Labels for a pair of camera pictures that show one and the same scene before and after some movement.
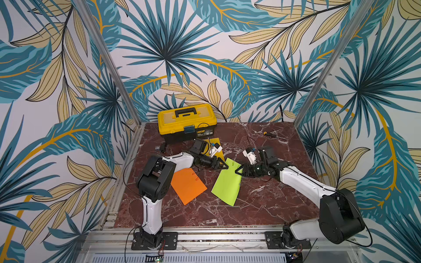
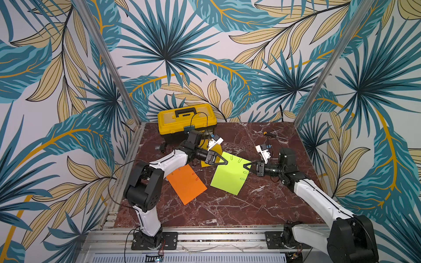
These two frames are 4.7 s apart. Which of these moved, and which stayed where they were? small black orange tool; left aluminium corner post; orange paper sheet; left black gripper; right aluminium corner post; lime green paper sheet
Moved: lime green paper sheet; left black gripper
Stayed: right aluminium corner post; left aluminium corner post; small black orange tool; orange paper sheet
